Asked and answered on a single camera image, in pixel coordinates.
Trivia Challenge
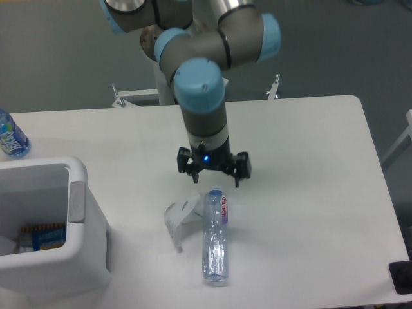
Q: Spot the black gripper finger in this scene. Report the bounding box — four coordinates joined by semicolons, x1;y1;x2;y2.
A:
222;151;251;188
176;147;205;184

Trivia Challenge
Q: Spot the blue yellow snack packet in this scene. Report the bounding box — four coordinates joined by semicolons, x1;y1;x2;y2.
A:
16;223;66;253

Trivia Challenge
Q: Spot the white paper wrapper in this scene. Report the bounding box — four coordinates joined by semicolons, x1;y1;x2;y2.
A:
164;191;203;253

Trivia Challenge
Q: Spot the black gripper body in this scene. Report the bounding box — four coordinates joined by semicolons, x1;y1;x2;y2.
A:
188;137;232;172

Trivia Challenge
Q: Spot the blue labelled water bottle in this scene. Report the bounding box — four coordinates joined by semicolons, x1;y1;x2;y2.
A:
1;109;31;158

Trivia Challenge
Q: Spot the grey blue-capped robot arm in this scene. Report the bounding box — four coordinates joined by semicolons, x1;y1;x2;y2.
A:
100;1;281;181

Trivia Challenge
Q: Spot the black device at table edge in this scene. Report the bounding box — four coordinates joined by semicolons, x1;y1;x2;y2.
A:
389;261;411;295

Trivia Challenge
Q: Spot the white pedestal base frame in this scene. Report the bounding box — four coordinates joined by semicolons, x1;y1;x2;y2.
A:
111;73;281;108

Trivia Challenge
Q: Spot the white frame at right edge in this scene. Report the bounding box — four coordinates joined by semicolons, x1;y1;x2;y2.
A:
381;110;411;171

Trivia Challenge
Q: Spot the white trash can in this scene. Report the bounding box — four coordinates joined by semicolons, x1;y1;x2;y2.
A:
1;157;111;296

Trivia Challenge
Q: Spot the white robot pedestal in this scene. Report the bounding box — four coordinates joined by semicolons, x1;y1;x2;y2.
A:
140;17;214;106

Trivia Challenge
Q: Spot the crushed clear plastic bottle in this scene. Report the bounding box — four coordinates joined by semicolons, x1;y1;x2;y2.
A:
202;185;229;286

